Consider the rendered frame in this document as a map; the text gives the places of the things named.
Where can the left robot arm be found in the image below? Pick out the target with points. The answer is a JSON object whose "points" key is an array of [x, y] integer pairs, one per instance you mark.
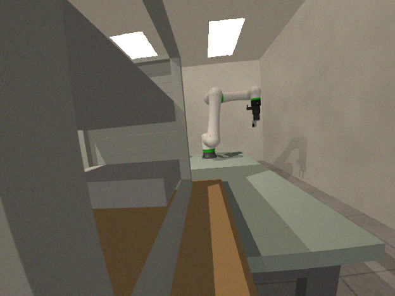
{"points": [[213, 98]]}

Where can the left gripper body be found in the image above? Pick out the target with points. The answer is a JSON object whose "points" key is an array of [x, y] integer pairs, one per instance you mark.
{"points": [[255, 107]]}

